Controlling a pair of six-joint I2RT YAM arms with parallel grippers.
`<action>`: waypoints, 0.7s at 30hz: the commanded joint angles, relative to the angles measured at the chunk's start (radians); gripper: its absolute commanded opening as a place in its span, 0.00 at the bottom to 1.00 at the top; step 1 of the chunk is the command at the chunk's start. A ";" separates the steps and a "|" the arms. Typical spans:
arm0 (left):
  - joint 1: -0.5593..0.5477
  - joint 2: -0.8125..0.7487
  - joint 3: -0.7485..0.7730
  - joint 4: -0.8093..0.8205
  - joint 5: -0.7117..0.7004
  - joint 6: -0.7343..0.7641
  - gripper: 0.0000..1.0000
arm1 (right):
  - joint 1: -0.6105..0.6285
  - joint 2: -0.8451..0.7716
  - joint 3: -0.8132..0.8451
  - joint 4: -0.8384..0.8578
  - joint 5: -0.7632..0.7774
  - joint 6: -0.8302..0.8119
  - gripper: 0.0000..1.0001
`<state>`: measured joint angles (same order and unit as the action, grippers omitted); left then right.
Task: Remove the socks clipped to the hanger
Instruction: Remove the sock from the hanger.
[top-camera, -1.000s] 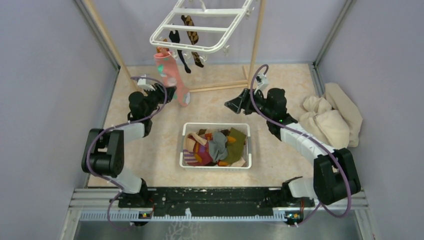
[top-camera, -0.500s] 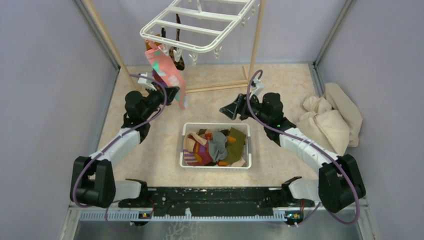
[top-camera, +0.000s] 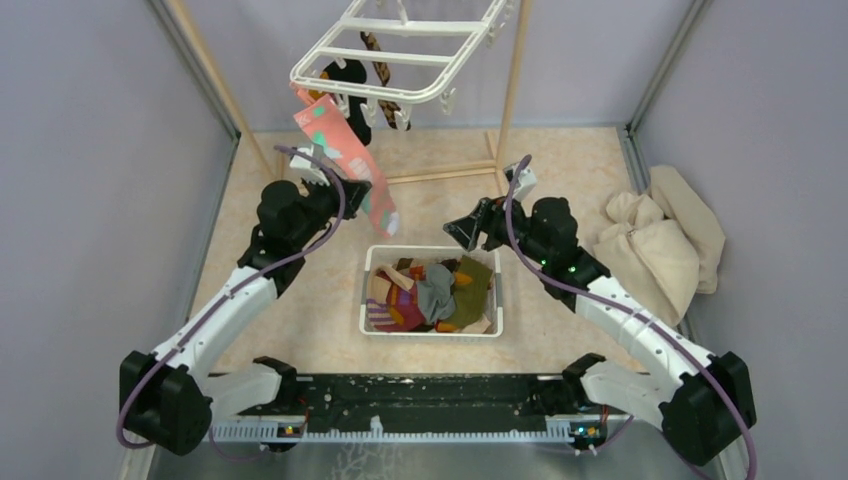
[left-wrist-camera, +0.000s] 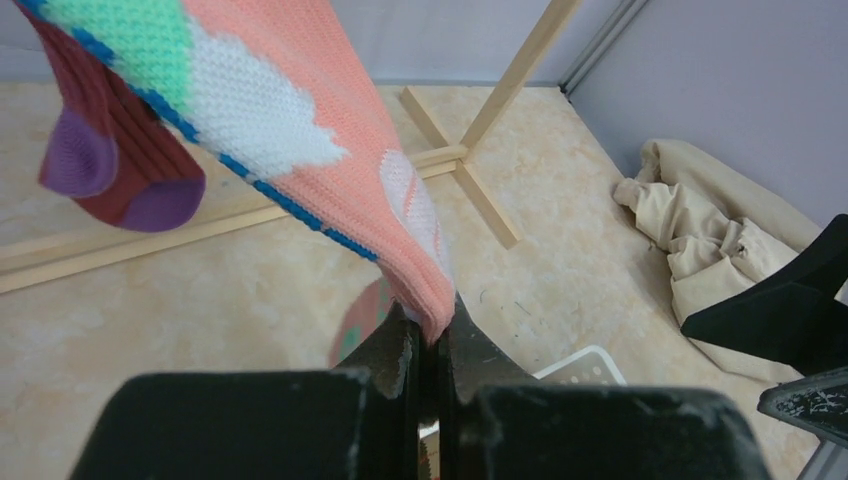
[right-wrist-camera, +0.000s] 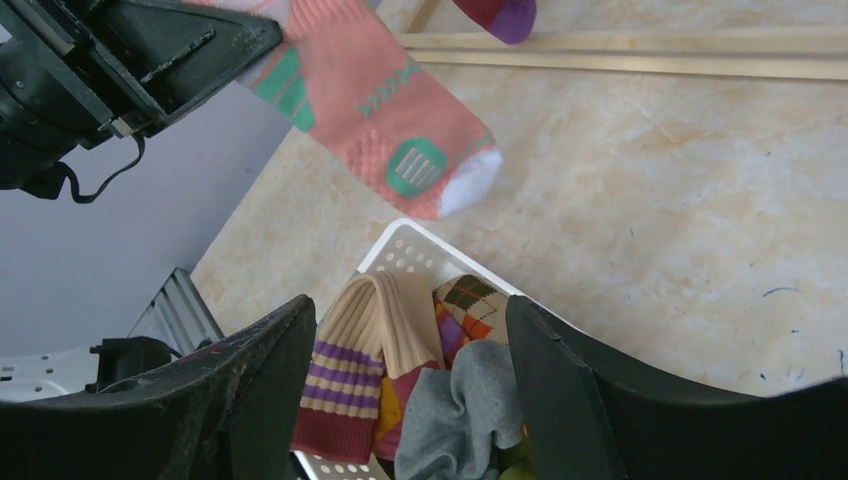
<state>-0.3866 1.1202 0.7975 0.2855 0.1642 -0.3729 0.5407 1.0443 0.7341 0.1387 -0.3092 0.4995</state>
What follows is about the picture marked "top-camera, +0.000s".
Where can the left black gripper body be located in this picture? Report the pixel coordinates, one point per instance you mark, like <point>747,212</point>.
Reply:
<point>330,200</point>

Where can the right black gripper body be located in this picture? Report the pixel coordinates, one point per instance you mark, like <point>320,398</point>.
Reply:
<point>500,228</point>

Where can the white plastic basket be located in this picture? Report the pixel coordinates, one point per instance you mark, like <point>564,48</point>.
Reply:
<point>414,259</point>

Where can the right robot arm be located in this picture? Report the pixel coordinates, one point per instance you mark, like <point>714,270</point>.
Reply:
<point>629,318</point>

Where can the white plastic sock hanger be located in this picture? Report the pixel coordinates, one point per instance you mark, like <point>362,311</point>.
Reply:
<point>349,67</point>

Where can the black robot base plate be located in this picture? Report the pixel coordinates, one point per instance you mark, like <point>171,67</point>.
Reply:
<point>536,408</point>

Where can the wooden hanger rack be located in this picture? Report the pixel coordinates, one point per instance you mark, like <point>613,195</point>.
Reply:
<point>510,99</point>

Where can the maroon striped beige sock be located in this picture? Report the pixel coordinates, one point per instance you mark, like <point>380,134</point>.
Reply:
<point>391,300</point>

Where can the pink patterned sock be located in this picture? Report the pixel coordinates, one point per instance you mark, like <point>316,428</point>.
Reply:
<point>326,126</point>

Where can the olive green striped sock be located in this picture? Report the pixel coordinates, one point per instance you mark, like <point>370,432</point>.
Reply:
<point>473,280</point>

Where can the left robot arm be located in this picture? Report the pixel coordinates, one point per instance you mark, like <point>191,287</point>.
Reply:
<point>225,318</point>

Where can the brown argyle hanging sock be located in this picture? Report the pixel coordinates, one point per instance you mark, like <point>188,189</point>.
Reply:
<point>383,73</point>

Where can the beige crumpled cloth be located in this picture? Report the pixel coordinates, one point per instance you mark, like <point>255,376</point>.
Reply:
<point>664,246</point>

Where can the grey sock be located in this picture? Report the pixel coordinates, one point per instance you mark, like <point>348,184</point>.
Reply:
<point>434,293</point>

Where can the aluminium frame rail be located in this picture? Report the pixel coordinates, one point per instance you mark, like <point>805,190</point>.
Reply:
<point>704,416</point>

